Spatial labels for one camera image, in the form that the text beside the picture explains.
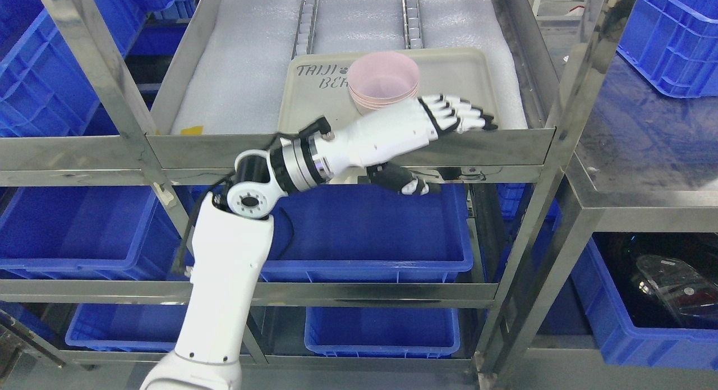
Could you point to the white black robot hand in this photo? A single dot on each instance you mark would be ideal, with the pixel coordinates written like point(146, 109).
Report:
point(372, 142)

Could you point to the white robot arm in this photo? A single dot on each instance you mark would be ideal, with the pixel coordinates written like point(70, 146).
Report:
point(231, 237)

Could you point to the blue crate under shelf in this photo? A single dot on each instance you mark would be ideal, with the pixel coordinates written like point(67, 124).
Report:
point(364, 233)

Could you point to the blue crate bottom shelf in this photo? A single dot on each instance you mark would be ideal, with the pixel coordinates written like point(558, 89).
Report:
point(397, 333)

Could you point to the steel shelf rack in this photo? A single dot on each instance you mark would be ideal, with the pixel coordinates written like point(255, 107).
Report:
point(82, 26)

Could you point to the beige plastic tray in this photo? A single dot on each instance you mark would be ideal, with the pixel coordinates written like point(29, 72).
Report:
point(317, 85)

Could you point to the black helmet in bag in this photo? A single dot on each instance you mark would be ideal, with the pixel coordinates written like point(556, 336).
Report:
point(688, 296)

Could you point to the steel table frame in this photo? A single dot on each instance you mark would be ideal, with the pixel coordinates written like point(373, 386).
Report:
point(622, 158)

